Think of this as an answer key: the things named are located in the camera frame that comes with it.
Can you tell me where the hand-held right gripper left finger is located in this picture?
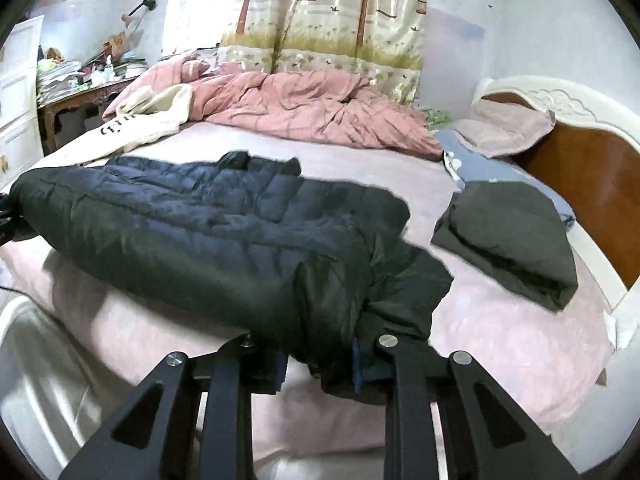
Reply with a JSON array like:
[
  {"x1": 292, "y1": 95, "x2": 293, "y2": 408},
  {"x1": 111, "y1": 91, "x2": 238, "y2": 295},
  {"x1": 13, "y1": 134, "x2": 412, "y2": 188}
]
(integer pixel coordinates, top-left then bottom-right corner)
[{"x1": 57, "y1": 334, "x2": 289, "y2": 480}]

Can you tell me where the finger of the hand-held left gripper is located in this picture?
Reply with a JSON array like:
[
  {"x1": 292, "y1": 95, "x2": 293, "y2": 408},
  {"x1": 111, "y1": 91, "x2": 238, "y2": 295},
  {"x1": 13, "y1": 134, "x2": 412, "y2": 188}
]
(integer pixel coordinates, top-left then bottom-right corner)
[{"x1": 0, "y1": 192, "x2": 24, "y2": 244}]

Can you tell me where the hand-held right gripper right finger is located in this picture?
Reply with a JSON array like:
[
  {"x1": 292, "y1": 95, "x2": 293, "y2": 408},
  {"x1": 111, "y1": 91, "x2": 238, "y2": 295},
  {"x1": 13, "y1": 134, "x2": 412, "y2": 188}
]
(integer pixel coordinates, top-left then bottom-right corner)
[{"x1": 350, "y1": 332, "x2": 582, "y2": 480}]

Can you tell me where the black puffer jacket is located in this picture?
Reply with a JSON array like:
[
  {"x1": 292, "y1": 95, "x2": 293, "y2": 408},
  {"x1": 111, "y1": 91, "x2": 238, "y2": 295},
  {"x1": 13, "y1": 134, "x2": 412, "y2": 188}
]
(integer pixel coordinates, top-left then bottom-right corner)
[{"x1": 9, "y1": 150, "x2": 456, "y2": 404}]

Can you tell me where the white drawer cabinet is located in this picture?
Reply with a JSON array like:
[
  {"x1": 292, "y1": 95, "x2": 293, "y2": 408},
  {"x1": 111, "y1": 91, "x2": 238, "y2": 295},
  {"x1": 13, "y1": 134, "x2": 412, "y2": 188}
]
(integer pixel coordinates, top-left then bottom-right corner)
[{"x1": 0, "y1": 15, "x2": 46, "y2": 189}]

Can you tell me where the carved wooden desk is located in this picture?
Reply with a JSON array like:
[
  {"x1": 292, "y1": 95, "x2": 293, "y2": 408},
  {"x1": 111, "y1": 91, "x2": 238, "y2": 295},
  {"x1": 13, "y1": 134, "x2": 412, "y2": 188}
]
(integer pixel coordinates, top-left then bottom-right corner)
[{"x1": 37, "y1": 77, "x2": 139, "y2": 157}]

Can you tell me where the bed with pink sheet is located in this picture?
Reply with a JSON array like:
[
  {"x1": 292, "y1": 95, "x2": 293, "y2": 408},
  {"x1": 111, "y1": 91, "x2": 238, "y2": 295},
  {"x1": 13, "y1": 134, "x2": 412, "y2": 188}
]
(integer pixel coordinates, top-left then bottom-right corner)
[{"x1": 0, "y1": 120, "x2": 632, "y2": 480}]

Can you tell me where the cluttered wooden side table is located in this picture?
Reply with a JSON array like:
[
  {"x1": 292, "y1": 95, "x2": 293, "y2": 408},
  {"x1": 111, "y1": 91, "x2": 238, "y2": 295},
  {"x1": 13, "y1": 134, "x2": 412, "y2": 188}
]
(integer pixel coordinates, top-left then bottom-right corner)
[{"x1": 37, "y1": 30, "x2": 151, "y2": 106}]

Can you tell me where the cream hoodie with black print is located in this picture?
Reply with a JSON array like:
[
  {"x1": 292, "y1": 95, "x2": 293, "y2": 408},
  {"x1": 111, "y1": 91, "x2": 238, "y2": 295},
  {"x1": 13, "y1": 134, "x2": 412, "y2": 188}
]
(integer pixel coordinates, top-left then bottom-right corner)
[{"x1": 64, "y1": 82, "x2": 196, "y2": 169}]

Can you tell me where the folded dark grey garment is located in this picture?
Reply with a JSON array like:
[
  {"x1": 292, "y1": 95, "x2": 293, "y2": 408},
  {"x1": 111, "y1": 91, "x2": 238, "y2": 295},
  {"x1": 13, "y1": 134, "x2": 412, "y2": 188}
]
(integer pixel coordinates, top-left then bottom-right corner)
[{"x1": 430, "y1": 180, "x2": 580, "y2": 314}]

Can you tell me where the blue pillow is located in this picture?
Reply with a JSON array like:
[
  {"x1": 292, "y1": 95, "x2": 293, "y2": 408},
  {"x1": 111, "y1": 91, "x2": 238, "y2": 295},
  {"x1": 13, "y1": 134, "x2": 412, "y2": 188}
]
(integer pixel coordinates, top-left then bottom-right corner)
[{"x1": 432, "y1": 129, "x2": 577, "y2": 232}]

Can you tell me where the green patterned cloth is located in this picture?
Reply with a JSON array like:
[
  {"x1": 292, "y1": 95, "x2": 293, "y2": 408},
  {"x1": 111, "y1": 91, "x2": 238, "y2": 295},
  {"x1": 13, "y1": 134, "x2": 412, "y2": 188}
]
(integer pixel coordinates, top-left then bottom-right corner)
[{"x1": 421, "y1": 107, "x2": 454, "y2": 129}]

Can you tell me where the pink striped quilt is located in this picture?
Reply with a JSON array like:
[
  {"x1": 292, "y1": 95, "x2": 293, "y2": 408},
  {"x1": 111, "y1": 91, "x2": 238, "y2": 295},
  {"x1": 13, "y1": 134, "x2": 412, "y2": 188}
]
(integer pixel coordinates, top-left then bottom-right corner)
[{"x1": 102, "y1": 52, "x2": 446, "y2": 162}]

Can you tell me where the window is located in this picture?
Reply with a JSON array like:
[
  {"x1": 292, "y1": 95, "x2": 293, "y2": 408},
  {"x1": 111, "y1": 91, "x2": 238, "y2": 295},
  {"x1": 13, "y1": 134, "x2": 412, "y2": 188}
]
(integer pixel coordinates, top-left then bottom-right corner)
[{"x1": 162, "y1": 0, "x2": 246, "y2": 59}]

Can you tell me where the beige pink pillow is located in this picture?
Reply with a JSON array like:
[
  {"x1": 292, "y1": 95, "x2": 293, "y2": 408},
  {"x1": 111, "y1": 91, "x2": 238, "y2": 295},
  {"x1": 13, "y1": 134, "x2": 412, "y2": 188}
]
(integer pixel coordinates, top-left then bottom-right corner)
[{"x1": 450, "y1": 97, "x2": 557, "y2": 159}]

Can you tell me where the white and wood headboard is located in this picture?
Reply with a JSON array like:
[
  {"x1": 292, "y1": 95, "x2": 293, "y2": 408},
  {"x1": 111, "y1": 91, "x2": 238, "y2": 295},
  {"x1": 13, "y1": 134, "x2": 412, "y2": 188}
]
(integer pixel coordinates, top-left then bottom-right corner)
[{"x1": 470, "y1": 76, "x2": 640, "y2": 312}]

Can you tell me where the tree print curtain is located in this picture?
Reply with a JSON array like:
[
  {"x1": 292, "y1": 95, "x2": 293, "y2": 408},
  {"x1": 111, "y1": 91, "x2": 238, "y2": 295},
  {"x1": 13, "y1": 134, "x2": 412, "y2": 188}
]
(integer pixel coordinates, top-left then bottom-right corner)
[{"x1": 220, "y1": 0, "x2": 434, "y2": 109}]

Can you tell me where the wall lamp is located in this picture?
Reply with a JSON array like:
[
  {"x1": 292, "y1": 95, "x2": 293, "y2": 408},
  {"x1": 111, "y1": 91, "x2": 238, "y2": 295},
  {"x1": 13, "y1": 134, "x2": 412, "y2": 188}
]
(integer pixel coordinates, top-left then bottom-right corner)
[{"x1": 120, "y1": 0, "x2": 156, "y2": 29}]

